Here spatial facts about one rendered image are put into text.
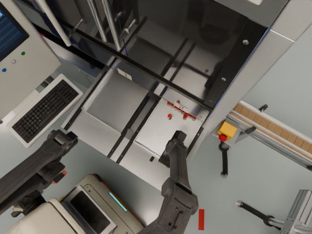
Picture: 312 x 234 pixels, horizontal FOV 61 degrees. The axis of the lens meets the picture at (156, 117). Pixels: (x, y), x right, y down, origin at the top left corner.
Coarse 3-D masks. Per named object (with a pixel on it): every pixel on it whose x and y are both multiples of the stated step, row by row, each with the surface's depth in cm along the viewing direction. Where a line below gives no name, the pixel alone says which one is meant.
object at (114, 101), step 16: (112, 80) 151; (128, 80) 150; (96, 96) 148; (112, 96) 148; (128, 96) 148; (144, 96) 144; (96, 112) 146; (112, 112) 146; (128, 112) 146; (112, 128) 140
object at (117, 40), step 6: (102, 0) 70; (108, 0) 70; (108, 6) 72; (108, 12) 74; (108, 18) 77; (114, 24) 80; (114, 30) 83; (126, 30) 92; (114, 36) 86; (120, 36) 92; (120, 42) 92; (120, 48) 94
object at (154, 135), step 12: (156, 108) 146; (168, 108) 146; (156, 120) 144; (168, 120) 144; (180, 120) 144; (192, 120) 144; (144, 132) 142; (156, 132) 142; (168, 132) 142; (192, 132) 142; (144, 144) 141; (156, 144) 141
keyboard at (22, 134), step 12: (60, 84) 156; (48, 96) 155; (60, 96) 155; (72, 96) 155; (36, 108) 153; (48, 108) 152; (60, 108) 153; (24, 120) 150; (36, 120) 150; (48, 120) 152; (24, 132) 149; (36, 132) 150
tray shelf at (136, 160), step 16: (96, 80) 151; (80, 112) 146; (144, 112) 146; (80, 128) 144; (96, 128) 144; (96, 144) 141; (112, 144) 141; (128, 160) 139; (144, 160) 139; (144, 176) 137; (160, 176) 137
